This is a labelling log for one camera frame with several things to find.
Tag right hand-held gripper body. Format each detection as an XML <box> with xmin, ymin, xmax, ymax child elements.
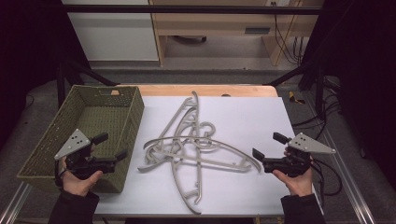
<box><xmin>262</xmin><ymin>132</ymin><xmax>337</xmax><ymax>177</ymax></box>

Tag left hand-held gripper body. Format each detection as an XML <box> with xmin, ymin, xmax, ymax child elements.
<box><xmin>54</xmin><ymin>128</ymin><xmax>117</xmax><ymax>181</ymax></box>

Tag green woven basket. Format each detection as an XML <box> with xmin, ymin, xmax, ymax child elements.
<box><xmin>17</xmin><ymin>84</ymin><xmax>146</xmax><ymax>194</ymax></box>

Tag grey plastic clothes hanger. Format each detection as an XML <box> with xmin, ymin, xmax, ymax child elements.
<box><xmin>143</xmin><ymin>134</ymin><xmax>262</xmax><ymax>174</ymax></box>
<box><xmin>137</xmin><ymin>97</ymin><xmax>195</xmax><ymax>174</ymax></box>
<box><xmin>174</xmin><ymin>91</ymin><xmax>218</xmax><ymax>150</ymax></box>
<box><xmin>170</xmin><ymin>136</ymin><xmax>205</xmax><ymax>216</ymax></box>

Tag person's right hand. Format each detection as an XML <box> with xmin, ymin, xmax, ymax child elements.
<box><xmin>272</xmin><ymin>168</ymin><xmax>314</xmax><ymax>198</ymax></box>

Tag person's left hand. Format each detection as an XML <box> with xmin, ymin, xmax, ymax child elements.
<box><xmin>60</xmin><ymin>158</ymin><xmax>104</xmax><ymax>198</ymax></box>

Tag yellow and black tool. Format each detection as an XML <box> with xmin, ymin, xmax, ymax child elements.
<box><xmin>288</xmin><ymin>91</ymin><xmax>306</xmax><ymax>105</ymax></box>

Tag black metal stand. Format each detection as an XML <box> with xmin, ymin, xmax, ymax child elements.
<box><xmin>266</xmin><ymin>59</ymin><xmax>329</xmax><ymax>120</ymax></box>
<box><xmin>55</xmin><ymin>59</ymin><xmax>120</xmax><ymax>108</ymax></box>

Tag black curtain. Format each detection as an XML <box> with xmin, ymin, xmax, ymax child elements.
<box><xmin>0</xmin><ymin>0</ymin><xmax>92</xmax><ymax>150</ymax></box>
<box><xmin>300</xmin><ymin>0</ymin><xmax>396</xmax><ymax>183</ymax></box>

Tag white cabinet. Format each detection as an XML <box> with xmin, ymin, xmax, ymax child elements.
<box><xmin>61</xmin><ymin>0</ymin><xmax>160</xmax><ymax>62</ymax></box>

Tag light wooden desk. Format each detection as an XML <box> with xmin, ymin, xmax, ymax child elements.
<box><xmin>148</xmin><ymin>0</ymin><xmax>325</xmax><ymax>67</ymax></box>

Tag black chair base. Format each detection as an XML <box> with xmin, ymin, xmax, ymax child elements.
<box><xmin>172</xmin><ymin>35</ymin><xmax>208</xmax><ymax>44</ymax></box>

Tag black floor cables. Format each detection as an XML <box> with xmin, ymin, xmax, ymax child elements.
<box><xmin>291</xmin><ymin>76</ymin><xmax>344</xmax><ymax>141</ymax></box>

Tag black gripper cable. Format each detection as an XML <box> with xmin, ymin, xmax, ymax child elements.
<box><xmin>310</xmin><ymin>158</ymin><xmax>344</xmax><ymax>198</ymax></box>

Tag aluminium rail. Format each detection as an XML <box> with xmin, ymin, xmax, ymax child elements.
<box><xmin>303</xmin><ymin>91</ymin><xmax>377</xmax><ymax>224</ymax></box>
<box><xmin>0</xmin><ymin>181</ymin><xmax>34</xmax><ymax>224</ymax></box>

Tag black hanging cables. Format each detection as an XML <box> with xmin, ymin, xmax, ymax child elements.
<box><xmin>270</xmin><ymin>1</ymin><xmax>305</xmax><ymax>65</ymax></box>

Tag black horizontal frame bar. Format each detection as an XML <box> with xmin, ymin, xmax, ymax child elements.
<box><xmin>61</xmin><ymin>4</ymin><xmax>325</xmax><ymax>15</ymax></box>

